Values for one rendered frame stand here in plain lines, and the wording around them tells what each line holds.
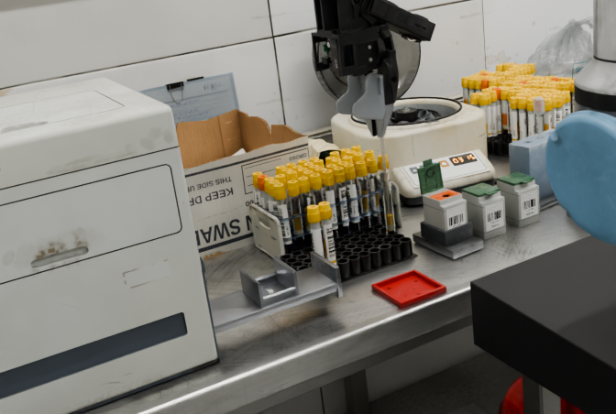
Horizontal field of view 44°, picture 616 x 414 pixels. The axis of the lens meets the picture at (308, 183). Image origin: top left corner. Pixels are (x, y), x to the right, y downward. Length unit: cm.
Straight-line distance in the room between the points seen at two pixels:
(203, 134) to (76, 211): 67
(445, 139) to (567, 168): 67
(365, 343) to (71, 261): 35
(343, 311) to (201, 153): 57
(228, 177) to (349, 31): 30
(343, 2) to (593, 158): 45
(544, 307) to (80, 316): 46
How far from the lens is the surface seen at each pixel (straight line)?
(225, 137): 144
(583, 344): 75
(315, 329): 93
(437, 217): 108
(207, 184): 114
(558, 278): 85
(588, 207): 67
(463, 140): 133
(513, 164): 123
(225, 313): 91
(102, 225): 79
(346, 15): 99
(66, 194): 78
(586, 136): 64
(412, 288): 99
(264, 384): 88
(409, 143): 128
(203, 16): 147
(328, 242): 101
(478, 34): 181
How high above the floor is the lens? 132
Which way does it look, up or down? 18 degrees down
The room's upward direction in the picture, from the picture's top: 7 degrees counter-clockwise
